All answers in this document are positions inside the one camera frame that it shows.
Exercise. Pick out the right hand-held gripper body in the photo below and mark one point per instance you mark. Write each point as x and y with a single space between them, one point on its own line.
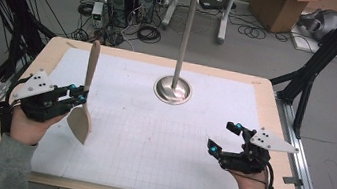
248 155

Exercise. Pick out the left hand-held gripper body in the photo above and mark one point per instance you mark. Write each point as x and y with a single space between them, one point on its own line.
37 102

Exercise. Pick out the wooden spatula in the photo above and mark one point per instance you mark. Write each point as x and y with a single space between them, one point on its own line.
81 122

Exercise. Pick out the person's left hand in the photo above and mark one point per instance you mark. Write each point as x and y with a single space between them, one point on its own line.
28 130

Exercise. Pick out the white grid mat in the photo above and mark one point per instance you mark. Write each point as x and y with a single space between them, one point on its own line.
156 140

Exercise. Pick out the small white device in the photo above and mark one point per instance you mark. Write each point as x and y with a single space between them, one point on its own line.
97 11

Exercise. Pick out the metal hook stand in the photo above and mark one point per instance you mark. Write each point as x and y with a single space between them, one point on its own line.
184 43

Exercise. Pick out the white stand legs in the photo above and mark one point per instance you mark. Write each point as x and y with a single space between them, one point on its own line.
223 25

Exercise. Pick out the cardboard box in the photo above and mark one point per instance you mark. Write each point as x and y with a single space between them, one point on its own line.
277 9

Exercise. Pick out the black flat box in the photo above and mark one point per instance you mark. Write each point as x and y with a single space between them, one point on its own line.
213 3

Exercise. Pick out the grey rounded machine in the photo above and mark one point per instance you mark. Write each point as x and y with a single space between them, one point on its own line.
321 24

